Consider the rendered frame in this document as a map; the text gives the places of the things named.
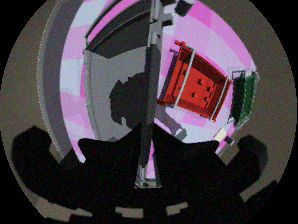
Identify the red plastic tray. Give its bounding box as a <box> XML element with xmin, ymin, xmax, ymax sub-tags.
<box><xmin>156</xmin><ymin>40</ymin><xmax>233</xmax><ymax>123</ymax></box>

